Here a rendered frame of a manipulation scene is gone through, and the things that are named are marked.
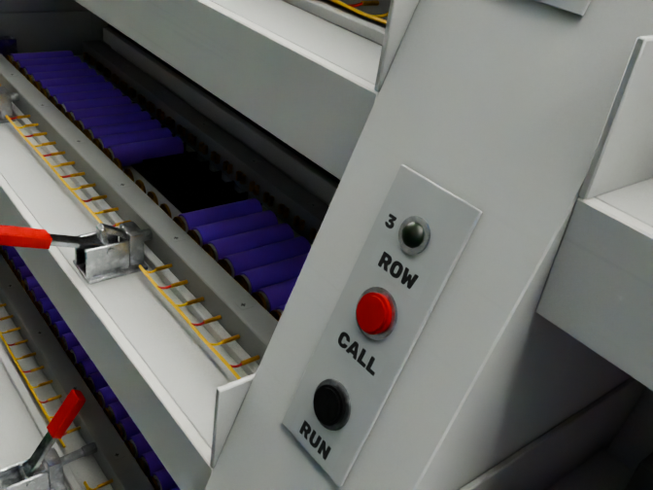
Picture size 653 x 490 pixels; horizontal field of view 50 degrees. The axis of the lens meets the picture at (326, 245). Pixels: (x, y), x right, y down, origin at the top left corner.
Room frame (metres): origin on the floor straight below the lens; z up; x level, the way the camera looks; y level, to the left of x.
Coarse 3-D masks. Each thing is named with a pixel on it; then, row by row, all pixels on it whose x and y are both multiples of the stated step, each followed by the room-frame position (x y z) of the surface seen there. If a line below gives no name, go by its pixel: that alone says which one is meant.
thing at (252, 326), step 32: (0, 64) 0.66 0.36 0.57; (32, 96) 0.60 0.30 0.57; (64, 128) 0.55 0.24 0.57; (96, 160) 0.51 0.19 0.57; (128, 192) 0.47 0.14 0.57; (160, 224) 0.44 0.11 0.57; (160, 256) 0.43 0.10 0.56; (192, 256) 0.41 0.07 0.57; (160, 288) 0.39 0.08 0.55; (192, 288) 0.40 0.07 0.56; (224, 288) 0.38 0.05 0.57; (224, 320) 0.37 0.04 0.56; (256, 320) 0.36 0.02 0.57; (256, 352) 0.35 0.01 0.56
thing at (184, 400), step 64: (0, 128) 0.58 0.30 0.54; (256, 128) 0.59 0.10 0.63; (0, 192) 0.49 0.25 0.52; (64, 192) 0.50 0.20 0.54; (320, 192) 0.52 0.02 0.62; (64, 256) 0.42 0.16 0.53; (64, 320) 0.42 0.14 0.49; (128, 320) 0.37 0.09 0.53; (192, 320) 0.38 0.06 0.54; (128, 384) 0.35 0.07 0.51; (192, 384) 0.33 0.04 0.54; (192, 448) 0.29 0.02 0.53
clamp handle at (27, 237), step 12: (0, 228) 0.36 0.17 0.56; (12, 228) 0.37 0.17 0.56; (24, 228) 0.37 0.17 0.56; (36, 228) 0.38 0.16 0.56; (96, 228) 0.41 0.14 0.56; (0, 240) 0.36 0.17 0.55; (12, 240) 0.36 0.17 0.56; (24, 240) 0.37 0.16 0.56; (36, 240) 0.37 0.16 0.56; (48, 240) 0.38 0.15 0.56; (60, 240) 0.39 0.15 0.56; (72, 240) 0.39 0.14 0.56; (84, 240) 0.40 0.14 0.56; (96, 240) 0.41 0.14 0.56
